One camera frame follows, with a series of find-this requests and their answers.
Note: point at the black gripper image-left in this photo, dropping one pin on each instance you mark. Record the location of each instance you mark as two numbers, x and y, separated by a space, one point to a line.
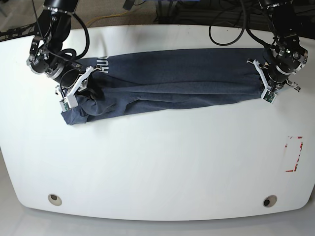
59 65

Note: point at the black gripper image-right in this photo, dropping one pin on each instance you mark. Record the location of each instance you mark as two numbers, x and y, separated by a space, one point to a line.
286 58

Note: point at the dark blue T-shirt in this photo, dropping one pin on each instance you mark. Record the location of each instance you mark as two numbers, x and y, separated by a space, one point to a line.
170 79

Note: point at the black tripod bar on floor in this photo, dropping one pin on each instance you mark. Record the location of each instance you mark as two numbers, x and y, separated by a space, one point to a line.
23 31

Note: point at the red tape rectangle marking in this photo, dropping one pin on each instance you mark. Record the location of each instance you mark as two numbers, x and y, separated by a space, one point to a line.
292 153

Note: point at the left table cable grommet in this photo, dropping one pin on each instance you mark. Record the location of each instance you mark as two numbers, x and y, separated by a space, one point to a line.
55 200

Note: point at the table cable grommet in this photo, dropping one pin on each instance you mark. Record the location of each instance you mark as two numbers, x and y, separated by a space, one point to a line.
270 201
55 200

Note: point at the right table cable grommet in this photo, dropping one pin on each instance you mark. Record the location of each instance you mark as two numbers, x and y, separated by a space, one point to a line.
270 201

